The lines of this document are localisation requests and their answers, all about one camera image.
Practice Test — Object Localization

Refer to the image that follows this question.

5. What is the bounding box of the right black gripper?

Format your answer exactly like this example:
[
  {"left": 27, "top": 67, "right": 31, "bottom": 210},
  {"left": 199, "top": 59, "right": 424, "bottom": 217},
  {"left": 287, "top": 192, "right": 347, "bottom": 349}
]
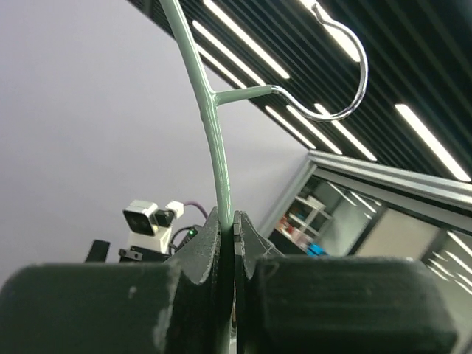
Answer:
[{"left": 85, "top": 224, "right": 203, "bottom": 263}]

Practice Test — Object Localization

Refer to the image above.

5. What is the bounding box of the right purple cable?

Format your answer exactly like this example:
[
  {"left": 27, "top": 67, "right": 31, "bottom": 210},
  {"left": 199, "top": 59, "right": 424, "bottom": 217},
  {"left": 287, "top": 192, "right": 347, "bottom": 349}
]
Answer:
[{"left": 182, "top": 201, "right": 209, "bottom": 222}]

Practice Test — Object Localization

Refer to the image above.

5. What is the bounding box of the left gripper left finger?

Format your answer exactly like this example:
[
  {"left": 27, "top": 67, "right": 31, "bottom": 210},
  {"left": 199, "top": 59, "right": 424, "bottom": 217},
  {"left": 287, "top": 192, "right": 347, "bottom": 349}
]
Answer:
[{"left": 1, "top": 210, "right": 223, "bottom": 353}]

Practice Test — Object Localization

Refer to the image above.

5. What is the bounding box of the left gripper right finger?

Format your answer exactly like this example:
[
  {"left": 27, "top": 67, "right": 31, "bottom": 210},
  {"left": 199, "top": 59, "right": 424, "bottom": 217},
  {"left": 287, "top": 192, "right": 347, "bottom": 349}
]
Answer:
[{"left": 233, "top": 212, "right": 458, "bottom": 353}]

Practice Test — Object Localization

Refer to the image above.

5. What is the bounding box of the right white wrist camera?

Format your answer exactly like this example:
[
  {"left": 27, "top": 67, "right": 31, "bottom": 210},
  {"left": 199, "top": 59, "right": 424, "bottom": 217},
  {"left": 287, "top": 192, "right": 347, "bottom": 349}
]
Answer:
[{"left": 122, "top": 200, "right": 184, "bottom": 253}]

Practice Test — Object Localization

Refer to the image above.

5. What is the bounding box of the mint green hanger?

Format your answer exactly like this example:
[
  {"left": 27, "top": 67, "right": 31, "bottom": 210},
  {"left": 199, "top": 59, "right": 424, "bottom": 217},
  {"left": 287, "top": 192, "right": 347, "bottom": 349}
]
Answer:
[{"left": 161, "top": 1, "right": 369, "bottom": 353}]

